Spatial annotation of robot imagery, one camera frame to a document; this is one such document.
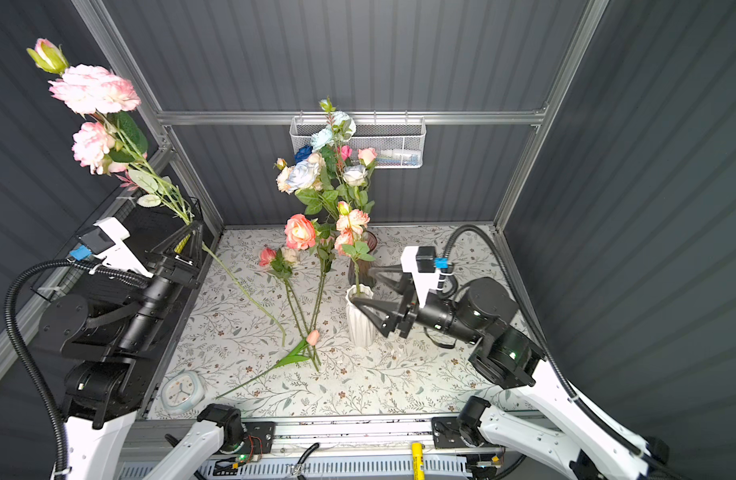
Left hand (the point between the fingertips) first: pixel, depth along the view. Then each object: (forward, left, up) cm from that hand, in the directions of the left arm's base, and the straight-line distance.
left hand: (203, 224), depth 47 cm
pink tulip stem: (-1, -5, -52) cm, 52 cm away
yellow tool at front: (-29, -37, -51) cm, 69 cm away
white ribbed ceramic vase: (0, -24, -42) cm, 49 cm away
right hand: (-9, -26, -8) cm, 28 cm away
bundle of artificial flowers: (+32, +3, -49) cm, 58 cm away
